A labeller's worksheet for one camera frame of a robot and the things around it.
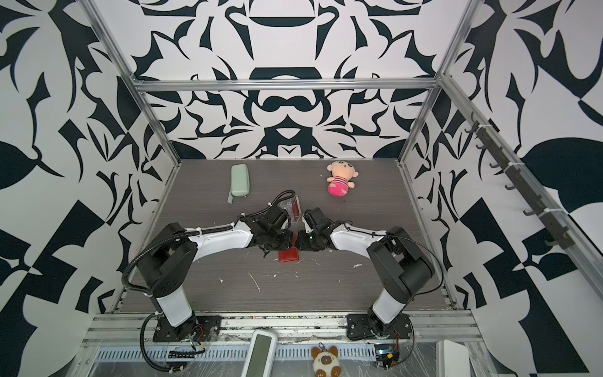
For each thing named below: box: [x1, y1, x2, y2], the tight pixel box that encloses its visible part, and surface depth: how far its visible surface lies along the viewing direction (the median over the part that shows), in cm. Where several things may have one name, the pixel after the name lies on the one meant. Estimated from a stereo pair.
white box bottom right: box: [435, 339, 471, 377], surface depth 69 cm
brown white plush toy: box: [310, 345, 342, 377], surface depth 68 cm
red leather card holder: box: [277, 234, 300, 264], surface depth 91 cm
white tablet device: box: [241, 329, 278, 377], surface depth 68 cm
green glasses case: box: [227, 163, 251, 205], surface depth 110 cm
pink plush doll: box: [326, 160, 360, 198], surface depth 109 cm
